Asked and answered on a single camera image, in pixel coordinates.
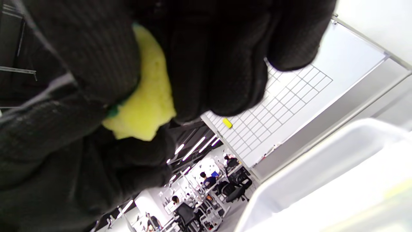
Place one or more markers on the clear plastic airtight container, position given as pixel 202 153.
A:
pixel 338 180

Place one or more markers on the yellow whiteboard magnet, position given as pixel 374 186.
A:
pixel 227 123

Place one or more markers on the black office chair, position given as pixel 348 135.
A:
pixel 186 214
pixel 238 191

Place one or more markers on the ceiling light strip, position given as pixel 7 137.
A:
pixel 207 144
pixel 179 149
pixel 193 148

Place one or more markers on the yellow green sponge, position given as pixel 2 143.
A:
pixel 145 106

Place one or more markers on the white rolling whiteboard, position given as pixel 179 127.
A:
pixel 289 103

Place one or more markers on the person's right hand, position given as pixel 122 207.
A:
pixel 209 48

